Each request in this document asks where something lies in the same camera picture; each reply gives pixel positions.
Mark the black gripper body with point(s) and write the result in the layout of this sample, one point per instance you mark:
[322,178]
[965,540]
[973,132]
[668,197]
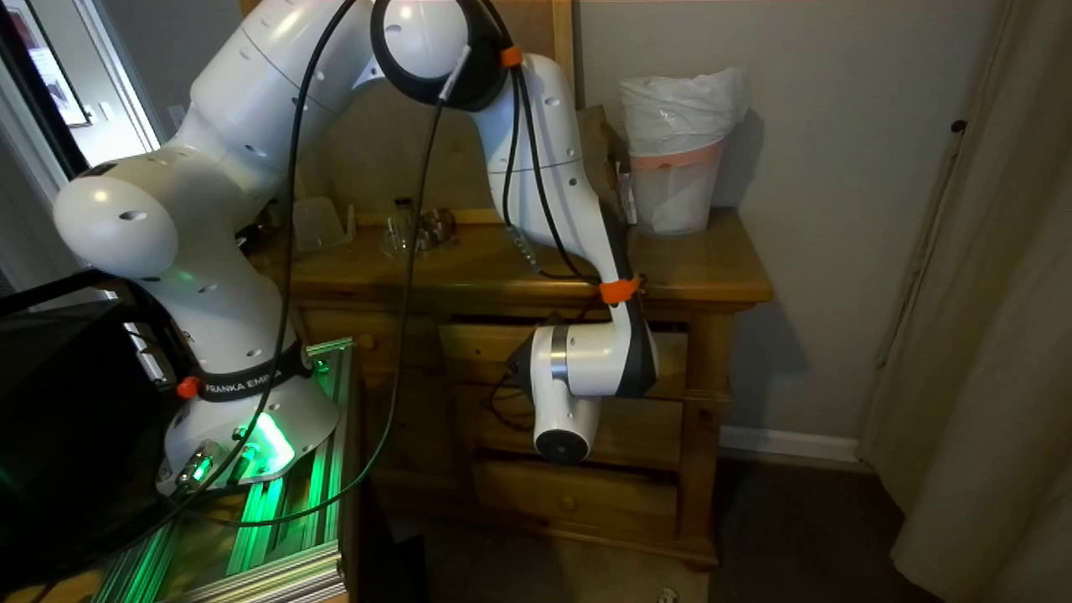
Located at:
[524,371]

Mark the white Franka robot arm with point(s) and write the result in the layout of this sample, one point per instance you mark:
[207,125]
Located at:
[213,170]

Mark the wooden dresser drawer, tall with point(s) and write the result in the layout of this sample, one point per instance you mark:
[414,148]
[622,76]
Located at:
[574,496]

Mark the steel measuring cup, green inside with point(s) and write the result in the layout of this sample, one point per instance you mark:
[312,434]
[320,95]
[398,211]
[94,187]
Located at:
[446,225]

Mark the steel measuring cup, red inside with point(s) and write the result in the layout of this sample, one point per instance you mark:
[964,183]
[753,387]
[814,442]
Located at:
[429,225]

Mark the wooden dresser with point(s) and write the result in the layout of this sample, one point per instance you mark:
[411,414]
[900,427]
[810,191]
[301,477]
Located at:
[716,272]

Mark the large steel measuring cup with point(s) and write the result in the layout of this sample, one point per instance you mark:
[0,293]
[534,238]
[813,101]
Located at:
[320,225]

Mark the white bin with plastic liner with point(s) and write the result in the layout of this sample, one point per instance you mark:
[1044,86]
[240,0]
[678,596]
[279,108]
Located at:
[682,146]

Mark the wooden back panel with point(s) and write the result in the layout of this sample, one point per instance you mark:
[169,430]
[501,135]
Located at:
[537,27]

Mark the black box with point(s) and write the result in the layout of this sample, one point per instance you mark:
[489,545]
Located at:
[68,414]

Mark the beige curtain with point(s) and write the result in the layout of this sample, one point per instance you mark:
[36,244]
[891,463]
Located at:
[982,337]

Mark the white framed window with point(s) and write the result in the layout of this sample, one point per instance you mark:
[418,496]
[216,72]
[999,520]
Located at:
[68,67]

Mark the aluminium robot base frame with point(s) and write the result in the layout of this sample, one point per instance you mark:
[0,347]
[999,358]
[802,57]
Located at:
[279,537]

